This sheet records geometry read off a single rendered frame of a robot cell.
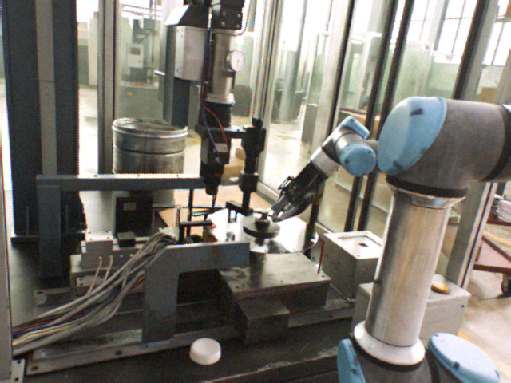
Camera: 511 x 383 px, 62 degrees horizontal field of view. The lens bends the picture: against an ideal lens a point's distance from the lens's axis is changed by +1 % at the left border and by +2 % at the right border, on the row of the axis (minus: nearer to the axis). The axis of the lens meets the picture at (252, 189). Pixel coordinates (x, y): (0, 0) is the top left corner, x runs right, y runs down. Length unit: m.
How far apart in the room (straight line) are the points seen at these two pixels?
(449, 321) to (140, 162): 1.20
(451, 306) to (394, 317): 0.52
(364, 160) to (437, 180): 0.38
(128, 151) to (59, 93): 0.38
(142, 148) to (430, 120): 1.28
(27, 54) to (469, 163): 1.26
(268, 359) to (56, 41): 1.11
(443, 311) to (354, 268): 0.26
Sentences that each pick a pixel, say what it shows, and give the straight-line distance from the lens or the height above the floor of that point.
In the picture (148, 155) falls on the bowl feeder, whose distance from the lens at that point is 1.73.
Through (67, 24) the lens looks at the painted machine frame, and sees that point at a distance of 1.52.
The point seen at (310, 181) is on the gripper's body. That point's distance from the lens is 1.13.
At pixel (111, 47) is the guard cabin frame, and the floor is 1.39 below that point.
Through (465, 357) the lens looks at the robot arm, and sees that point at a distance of 0.86.
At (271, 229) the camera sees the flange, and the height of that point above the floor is 0.96.
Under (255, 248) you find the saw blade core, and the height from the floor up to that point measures 0.95.
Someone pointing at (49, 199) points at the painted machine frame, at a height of 0.99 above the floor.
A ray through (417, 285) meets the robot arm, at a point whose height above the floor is 1.12.
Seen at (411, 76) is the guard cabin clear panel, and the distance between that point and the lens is 1.45.
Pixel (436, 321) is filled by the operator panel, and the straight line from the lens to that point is 1.24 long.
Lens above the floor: 1.42
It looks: 17 degrees down
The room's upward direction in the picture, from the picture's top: 7 degrees clockwise
